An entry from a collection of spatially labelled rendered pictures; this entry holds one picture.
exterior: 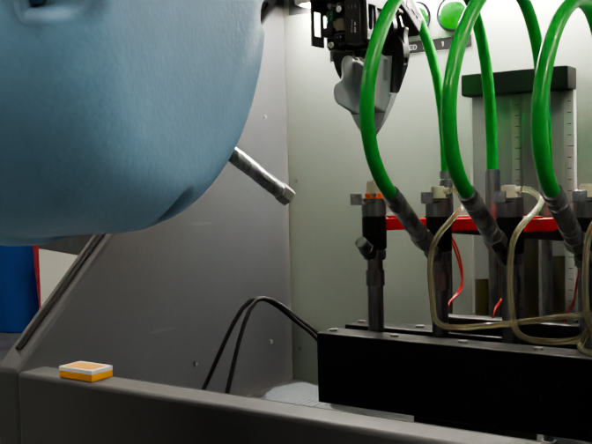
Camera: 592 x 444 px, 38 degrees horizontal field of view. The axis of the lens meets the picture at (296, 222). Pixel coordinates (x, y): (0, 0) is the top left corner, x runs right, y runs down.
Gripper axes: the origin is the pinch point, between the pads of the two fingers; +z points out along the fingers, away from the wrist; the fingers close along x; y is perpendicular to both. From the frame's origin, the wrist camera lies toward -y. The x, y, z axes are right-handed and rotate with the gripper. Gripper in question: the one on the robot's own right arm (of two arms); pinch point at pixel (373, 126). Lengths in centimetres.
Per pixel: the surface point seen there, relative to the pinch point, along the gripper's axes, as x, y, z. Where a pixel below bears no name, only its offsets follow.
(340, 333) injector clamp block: -2.3, 4.3, 23.2
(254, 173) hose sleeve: -10.9, 8.1, 5.0
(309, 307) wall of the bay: -27.6, -27.9, 26.4
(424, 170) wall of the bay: -7.2, -28.0, 5.0
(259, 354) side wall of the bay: -31.2, -19.0, 32.6
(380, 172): 8.4, 14.1, 5.2
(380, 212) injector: 1.1, 0.8, 9.8
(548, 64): 24.4, 13.3, -3.5
